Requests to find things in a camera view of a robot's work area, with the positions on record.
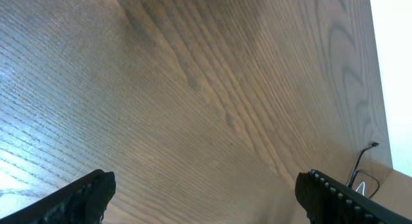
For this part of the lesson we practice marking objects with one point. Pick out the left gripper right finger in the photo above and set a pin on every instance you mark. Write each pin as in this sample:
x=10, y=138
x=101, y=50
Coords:
x=327, y=201

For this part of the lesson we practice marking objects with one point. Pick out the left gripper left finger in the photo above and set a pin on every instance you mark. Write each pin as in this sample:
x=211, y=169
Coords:
x=82, y=201

